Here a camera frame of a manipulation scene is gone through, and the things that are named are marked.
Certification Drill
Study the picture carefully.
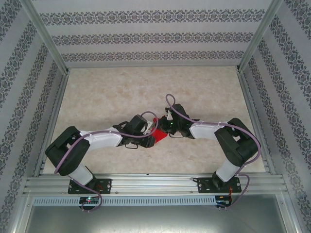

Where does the red paper sheet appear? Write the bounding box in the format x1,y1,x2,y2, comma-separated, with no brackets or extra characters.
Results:
152,116,170,144

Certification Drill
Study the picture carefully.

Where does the grey metal sheet panel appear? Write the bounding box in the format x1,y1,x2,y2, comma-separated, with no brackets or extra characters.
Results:
25,193,300,233

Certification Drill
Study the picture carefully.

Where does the aluminium mounting rail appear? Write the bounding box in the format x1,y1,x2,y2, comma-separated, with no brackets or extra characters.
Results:
23,172,289,195

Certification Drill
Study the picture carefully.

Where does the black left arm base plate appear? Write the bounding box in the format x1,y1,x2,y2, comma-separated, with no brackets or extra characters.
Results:
68,178,113,195

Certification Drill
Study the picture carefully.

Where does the slotted grey cable duct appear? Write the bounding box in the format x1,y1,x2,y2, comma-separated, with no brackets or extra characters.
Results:
33,196,217,206

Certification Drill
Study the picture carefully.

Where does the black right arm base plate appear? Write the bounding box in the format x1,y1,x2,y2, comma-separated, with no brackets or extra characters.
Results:
197,177,241,194

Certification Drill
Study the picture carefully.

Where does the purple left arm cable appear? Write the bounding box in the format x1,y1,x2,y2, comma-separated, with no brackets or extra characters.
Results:
53,111,160,214

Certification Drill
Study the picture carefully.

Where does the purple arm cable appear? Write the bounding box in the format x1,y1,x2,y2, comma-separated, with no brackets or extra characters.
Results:
53,111,160,214
165,94,262,212

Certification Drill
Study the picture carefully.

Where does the aluminium table side rail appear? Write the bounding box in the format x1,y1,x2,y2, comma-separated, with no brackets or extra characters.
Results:
237,69,276,174
33,69,71,177

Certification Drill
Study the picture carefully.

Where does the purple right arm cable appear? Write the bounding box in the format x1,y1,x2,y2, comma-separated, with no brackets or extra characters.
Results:
165,94,262,212

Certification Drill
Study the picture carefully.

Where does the aluminium frame post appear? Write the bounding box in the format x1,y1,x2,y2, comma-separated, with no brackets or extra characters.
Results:
237,0,284,73
23,0,70,74

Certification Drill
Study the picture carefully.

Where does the aluminium frame side beam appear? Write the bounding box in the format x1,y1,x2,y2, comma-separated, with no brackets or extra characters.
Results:
6,190,35,233
276,191,306,233

